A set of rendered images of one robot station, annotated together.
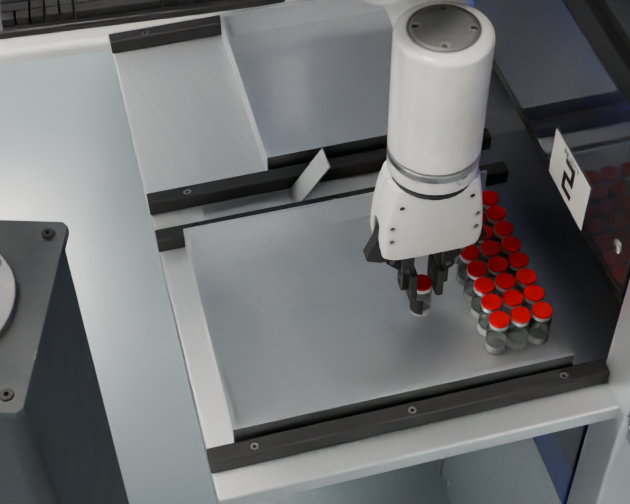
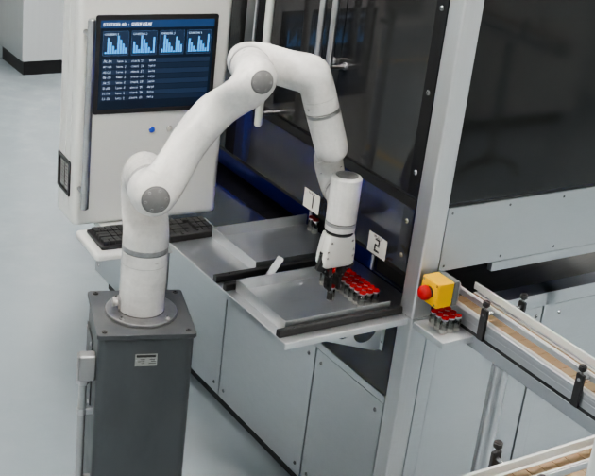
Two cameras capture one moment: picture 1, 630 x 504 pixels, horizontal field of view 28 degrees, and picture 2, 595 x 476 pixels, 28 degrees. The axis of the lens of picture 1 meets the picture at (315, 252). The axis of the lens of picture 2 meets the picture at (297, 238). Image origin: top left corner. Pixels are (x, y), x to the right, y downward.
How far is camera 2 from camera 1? 223 cm
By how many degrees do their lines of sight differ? 31
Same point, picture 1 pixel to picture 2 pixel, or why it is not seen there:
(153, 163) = (207, 270)
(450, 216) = (346, 248)
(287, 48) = (240, 239)
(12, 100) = not seen: outside the picture
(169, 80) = (198, 249)
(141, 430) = not seen: outside the picture
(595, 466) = (399, 356)
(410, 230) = (333, 253)
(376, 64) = (278, 243)
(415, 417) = (343, 319)
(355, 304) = (306, 299)
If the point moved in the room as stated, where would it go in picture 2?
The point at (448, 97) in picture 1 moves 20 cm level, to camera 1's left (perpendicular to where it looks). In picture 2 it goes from (351, 194) to (280, 195)
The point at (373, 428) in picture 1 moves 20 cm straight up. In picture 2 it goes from (331, 322) to (340, 254)
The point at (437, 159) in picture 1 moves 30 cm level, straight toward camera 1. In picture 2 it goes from (347, 219) to (374, 268)
